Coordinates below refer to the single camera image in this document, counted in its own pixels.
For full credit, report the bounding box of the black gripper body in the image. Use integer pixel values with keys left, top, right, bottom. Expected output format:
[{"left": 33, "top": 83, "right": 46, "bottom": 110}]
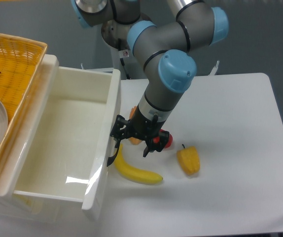
[{"left": 130, "top": 111, "right": 151, "bottom": 133}]

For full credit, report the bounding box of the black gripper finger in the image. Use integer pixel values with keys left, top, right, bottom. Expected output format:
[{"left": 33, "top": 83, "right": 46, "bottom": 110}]
[
  {"left": 143, "top": 130, "right": 170, "bottom": 157},
  {"left": 110, "top": 115, "right": 132, "bottom": 148}
]

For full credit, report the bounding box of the black top drawer handle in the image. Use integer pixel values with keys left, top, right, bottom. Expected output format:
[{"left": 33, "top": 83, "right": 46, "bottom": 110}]
[{"left": 106, "top": 147, "right": 119, "bottom": 167}]

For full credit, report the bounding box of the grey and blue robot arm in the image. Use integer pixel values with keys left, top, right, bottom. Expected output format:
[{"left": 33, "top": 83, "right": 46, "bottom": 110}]
[{"left": 72, "top": 0, "right": 229, "bottom": 155}]

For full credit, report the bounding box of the white drawer cabinet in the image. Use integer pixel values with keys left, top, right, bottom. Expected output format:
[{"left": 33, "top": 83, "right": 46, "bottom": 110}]
[{"left": 0, "top": 54, "right": 100, "bottom": 224}]

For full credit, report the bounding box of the red toy bell pepper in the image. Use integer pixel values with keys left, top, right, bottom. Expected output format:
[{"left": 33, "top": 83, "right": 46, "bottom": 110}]
[{"left": 153, "top": 134, "right": 173, "bottom": 148}]

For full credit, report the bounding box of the toy croissant pastry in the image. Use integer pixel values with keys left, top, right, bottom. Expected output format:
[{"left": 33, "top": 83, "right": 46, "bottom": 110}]
[{"left": 129, "top": 106, "right": 142, "bottom": 145}]

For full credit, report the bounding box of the yellow toy bell pepper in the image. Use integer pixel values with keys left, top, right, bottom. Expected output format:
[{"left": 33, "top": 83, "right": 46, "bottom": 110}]
[{"left": 177, "top": 144, "right": 200, "bottom": 176}]

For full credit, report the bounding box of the yellow toy banana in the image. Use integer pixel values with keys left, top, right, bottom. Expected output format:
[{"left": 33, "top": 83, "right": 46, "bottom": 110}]
[{"left": 114, "top": 145, "right": 163, "bottom": 185}]

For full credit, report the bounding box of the yellow woven basket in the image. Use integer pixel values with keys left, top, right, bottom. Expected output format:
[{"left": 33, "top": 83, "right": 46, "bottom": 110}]
[{"left": 0, "top": 33, "right": 47, "bottom": 165}]

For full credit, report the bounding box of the white metal base frame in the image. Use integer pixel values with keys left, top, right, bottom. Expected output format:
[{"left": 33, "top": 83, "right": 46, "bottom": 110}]
[{"left": 80, "top": 60, "right": 220, "bottom": 76}]

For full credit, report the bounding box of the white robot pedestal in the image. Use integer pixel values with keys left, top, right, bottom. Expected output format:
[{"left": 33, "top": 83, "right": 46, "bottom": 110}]
[{"left": 100, "top": 13, "right": 154, "bottom": 80}]

